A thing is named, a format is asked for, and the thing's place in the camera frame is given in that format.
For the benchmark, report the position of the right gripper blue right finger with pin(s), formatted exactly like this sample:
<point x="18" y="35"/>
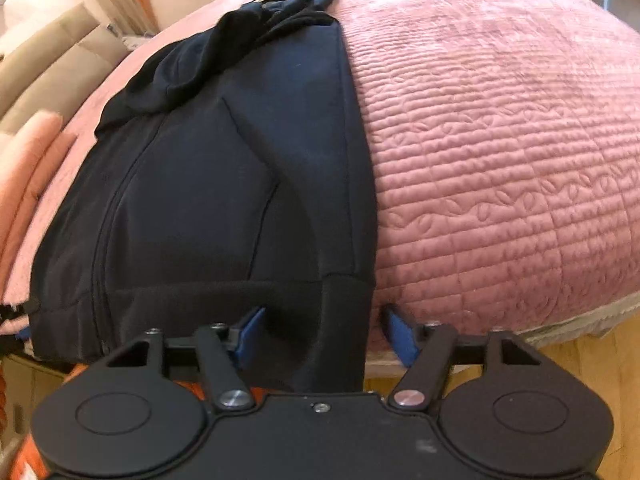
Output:
<point x="430" y="342"/>

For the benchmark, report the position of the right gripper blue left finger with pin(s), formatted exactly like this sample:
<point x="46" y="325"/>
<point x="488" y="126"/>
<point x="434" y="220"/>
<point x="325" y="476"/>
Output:
<point x="239" y="340"/>

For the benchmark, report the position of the black hooded sweatshirt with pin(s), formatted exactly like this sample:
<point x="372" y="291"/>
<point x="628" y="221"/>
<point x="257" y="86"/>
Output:
<point x="232" y="173"/>

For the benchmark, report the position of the pink quilted bedspread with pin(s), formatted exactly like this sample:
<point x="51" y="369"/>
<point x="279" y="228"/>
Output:
<point x="504" y="136"/>

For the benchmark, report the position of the pink pillow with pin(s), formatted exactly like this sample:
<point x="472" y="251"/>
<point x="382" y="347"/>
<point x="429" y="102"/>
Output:
<point x="30" y="158"/>

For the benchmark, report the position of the beige upholstered headboard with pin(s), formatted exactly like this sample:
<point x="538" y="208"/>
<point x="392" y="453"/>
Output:
<point x="57" y="68"/>

